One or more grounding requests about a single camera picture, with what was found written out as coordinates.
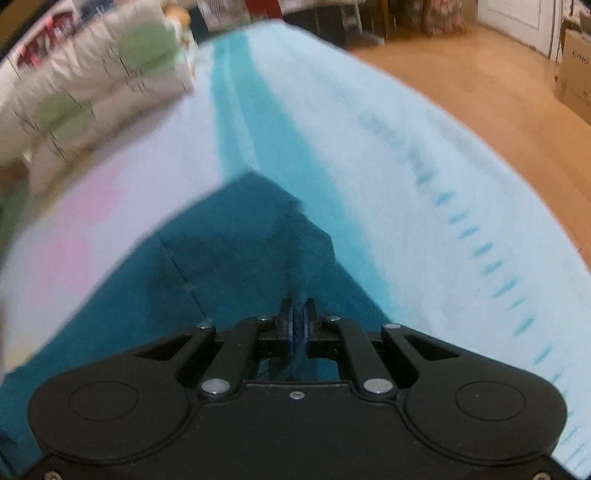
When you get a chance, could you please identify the floral patterned cloth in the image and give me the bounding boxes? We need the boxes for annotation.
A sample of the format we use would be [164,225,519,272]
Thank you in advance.
[424,0,468,37]

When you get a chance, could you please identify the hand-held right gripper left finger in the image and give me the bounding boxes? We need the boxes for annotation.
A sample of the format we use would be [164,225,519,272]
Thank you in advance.
[134,299,298,398]

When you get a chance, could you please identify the cardboard box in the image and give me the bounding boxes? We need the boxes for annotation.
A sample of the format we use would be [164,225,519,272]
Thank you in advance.
[553,17,591,121]

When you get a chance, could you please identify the white green floral pillow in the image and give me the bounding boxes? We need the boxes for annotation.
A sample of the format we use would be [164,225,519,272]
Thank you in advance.
[0,69,198,195]
[9,6,188,100]

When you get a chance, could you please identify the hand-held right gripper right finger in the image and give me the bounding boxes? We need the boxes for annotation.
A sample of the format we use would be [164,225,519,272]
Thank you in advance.
[300,299,461,400]

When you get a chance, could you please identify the red white printed packet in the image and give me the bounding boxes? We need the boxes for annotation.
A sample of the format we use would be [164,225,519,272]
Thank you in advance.
[16,13,80,68]

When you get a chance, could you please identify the white door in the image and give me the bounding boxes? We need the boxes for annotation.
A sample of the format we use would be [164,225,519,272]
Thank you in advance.
[477,0,557,52]

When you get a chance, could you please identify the teal pants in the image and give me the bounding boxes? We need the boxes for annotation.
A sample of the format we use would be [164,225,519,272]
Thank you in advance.
[0,173,394,480]

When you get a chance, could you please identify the light blue floral bedsheet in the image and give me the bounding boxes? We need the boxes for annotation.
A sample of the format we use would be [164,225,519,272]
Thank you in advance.
[0,21,591,478]

